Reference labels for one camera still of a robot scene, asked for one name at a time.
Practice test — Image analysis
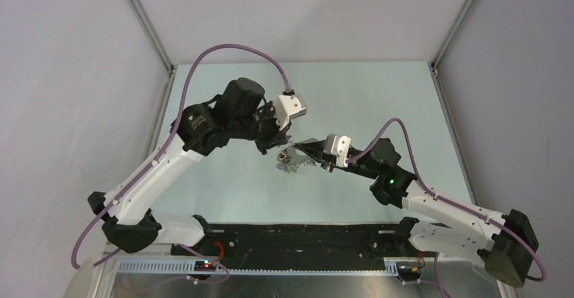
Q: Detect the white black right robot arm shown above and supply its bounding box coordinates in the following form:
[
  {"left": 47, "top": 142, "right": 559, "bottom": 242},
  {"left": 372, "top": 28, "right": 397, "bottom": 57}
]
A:
[{"left": 294, "top": 135, "right": 539, "bottom": 288}]

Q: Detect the right aluminium frame post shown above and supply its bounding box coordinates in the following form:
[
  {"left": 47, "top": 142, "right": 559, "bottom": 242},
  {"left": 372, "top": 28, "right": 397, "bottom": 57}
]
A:
[{"left": 429, "top": 0, "right": 480, "bottom": 76}]

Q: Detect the aluminium frame post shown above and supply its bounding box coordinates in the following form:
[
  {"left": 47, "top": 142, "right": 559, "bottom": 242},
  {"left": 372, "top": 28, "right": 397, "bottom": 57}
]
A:
[
  {"left": 429, "top": 0, "right": 480, "bottom": 76},
  {"left": 126, "top": 0, "right": 174, "bottom": 76}
]

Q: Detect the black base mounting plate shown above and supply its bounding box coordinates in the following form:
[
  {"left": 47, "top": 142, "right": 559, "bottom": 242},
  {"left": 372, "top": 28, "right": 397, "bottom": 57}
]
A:
[{"left": 193, "top": 223, "right": 418, "bottom": 271}]

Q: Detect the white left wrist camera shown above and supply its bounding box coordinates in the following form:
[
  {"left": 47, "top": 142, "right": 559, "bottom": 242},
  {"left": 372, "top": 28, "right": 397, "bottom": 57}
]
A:
[{"left": 272, "top": 93, "right": 307, "bottom": 130}]

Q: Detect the left aluminium frame post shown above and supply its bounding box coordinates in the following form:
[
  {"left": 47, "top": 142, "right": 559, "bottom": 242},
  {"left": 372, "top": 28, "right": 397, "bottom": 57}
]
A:
[{"left": 126, "top": 0, "right": 174, "bottom": 76}]

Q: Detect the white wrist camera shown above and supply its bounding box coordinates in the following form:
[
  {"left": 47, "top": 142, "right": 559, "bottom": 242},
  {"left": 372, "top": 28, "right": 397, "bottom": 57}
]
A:
[
  {"left": 324, "top": 133, "right": 351, "bottom": 168},
  {"left": 272, "top": 93, "right": 307, "bottom": 130}
]

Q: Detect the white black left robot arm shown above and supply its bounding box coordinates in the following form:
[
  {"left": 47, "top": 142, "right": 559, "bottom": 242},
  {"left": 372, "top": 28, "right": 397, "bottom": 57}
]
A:
[{"left": 88, "top": 78, "right": 307, "bottom": 255}]

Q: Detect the grey slotted cable duct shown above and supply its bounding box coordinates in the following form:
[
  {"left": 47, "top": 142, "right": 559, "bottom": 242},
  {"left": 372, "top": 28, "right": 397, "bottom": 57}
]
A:
[{"left": 116, "top": 259, "right": 398, "bottom": 276}]

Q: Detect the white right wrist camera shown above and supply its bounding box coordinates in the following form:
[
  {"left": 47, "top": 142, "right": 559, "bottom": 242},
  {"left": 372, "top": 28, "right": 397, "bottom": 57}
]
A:
[{"left": 324, "top": 133, "right": 351, "bottom": 168}]

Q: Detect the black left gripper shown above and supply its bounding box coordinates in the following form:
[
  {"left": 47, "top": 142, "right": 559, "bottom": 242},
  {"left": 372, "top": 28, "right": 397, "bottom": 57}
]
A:
[{"left": 230, "top": 100, "right": 291, "bottom": 155}]

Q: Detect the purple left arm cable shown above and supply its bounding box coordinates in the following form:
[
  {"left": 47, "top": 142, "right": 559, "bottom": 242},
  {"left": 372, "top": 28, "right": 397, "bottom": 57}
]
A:
[{"left": 70, "top": 43, "right": 290, "bottom": 271}]

